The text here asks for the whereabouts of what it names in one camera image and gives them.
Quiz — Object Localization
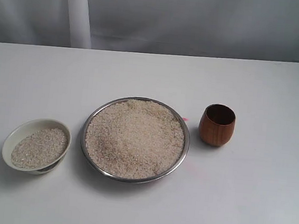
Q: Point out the brown wooden cup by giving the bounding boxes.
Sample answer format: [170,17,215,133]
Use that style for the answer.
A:
[198,104,236,147]

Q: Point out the rice heap on plate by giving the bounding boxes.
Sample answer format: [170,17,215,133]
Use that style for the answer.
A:
[84,99,185,181]

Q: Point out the white ceramic bowl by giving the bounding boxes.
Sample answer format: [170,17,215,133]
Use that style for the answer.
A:
[2,118,72,175]

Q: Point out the white backdrop curtain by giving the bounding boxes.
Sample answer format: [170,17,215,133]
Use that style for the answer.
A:
[0,0,299,62]

